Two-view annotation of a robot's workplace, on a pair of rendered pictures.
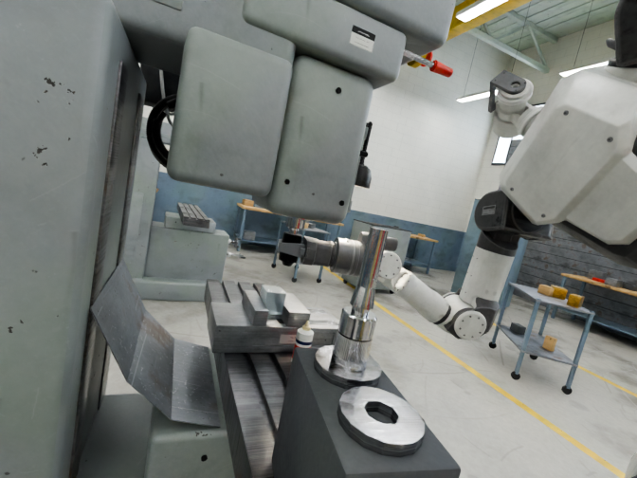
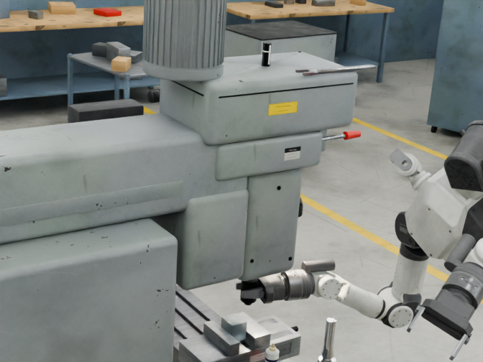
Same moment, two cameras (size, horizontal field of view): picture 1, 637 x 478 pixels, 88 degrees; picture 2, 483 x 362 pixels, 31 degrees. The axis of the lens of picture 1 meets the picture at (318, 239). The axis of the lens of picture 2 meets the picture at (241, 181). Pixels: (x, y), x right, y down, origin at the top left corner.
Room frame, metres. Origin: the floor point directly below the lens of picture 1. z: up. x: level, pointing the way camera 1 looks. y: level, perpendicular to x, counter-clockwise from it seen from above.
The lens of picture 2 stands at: (-1.42, 0.52, 2.40)
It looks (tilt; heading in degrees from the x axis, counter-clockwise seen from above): 20 degrees down; 349
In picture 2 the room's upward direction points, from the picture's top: 4 degrees clockwise
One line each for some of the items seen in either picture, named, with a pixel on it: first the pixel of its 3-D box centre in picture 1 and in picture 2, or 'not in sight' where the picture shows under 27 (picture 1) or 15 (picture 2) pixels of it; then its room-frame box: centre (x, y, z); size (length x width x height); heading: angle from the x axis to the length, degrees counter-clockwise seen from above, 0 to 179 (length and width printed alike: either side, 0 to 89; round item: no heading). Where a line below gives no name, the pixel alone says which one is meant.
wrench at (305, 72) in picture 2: not in sight; (338, 69); (0.75, -0.12, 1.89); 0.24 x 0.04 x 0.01; 113
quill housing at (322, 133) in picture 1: (308, 147); (253, 212); (0.79, 0.07, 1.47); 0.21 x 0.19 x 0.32; 24
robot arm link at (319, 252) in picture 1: (326, 254); (278, 286); (0.81, -0.03, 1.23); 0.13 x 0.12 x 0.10; 9
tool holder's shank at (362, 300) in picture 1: (369, 271); (329, 339); (0.42, -0.07, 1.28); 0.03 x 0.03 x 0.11
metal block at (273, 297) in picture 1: (271, 300); (233, 327); (0.85, 0.09, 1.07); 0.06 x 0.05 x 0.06; 25
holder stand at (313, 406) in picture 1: (345, 458); not in sight; (0.37, -0.09, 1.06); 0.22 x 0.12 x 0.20; 17
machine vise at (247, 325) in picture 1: (278, 320); (241, 342); (0.87, 0.06, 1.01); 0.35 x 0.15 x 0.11; 115
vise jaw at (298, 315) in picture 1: (289, 308); (248, 330); (0.88, 0.04, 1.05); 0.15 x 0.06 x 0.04; 25
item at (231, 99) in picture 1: (225, 124); (193, 224); (0.72, 0.24, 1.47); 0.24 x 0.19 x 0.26; 24
